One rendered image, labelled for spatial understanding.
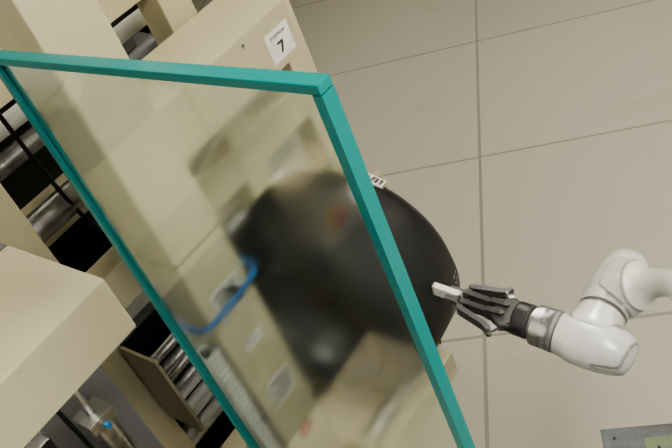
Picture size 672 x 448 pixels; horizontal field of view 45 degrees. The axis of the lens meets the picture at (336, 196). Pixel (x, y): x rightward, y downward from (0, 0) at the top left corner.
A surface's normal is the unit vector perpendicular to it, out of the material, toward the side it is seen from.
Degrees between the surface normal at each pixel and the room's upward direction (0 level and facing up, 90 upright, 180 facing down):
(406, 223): 50
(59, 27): 90
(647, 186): 0
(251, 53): 90
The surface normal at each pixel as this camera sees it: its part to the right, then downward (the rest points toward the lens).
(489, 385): -0.32, -0.75
